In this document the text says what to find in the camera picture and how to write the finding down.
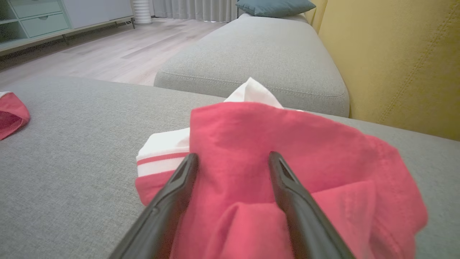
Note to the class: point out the red Bulls shorts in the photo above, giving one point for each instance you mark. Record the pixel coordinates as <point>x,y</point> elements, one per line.
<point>12,115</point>

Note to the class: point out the wide yellow sofa back cushion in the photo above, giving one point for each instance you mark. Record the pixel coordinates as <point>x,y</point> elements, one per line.
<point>395,61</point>

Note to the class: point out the large grey sofa seat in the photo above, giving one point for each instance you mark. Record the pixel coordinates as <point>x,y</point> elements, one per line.
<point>72,162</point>

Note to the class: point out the pale green sideboard cabinet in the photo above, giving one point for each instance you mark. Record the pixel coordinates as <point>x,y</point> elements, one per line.
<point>43,21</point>

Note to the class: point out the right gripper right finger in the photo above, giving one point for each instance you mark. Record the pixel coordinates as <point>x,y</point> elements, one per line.
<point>305,223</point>

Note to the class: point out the red jersey with white sleeves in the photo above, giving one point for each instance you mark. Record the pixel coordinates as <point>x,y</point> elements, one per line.
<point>251,133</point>

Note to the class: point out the grey pleated curtain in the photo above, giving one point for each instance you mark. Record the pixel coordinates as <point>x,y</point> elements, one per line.
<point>194,9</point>

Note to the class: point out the narrow yellow sofa back cushion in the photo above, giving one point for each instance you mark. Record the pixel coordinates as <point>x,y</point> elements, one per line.
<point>316,12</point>

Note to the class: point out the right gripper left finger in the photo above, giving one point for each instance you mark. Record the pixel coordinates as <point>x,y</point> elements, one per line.
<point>161,212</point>

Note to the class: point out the teal throw pillow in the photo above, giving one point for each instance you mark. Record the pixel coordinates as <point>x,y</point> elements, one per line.
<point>275,7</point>

